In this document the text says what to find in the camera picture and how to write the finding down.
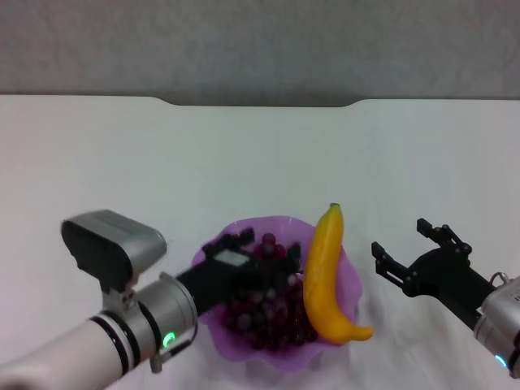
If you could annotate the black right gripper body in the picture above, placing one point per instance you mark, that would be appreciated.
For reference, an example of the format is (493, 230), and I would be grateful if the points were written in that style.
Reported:
(447, 276)

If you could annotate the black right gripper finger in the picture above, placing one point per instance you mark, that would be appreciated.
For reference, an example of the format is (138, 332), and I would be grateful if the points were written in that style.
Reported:
(445, 235)
(390, 266)

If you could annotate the dark red grape bunch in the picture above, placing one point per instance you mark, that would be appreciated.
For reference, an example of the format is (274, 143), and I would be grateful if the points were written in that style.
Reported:
(268, 321)

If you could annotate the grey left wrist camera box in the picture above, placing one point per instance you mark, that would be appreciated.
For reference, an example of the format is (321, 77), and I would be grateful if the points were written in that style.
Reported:
(105, 239)

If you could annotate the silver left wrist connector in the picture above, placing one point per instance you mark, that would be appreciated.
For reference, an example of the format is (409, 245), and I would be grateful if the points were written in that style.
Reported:
(156, 363)

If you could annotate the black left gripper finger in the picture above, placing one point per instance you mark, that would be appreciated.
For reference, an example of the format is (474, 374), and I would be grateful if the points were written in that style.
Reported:
(291, 262)
(227, 245)

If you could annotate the purple wavy plastic bowl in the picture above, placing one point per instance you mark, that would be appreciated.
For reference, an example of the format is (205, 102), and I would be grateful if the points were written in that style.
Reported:
(268, 357)

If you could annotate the yellow plastic banana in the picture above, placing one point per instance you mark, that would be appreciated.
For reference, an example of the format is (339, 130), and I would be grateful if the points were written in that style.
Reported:
(323, 276)

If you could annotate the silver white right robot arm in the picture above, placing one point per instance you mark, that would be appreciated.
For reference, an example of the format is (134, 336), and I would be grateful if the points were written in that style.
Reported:
(501, 321)

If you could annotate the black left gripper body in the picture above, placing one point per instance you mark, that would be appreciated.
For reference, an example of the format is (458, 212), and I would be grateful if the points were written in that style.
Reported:
(227, 280)

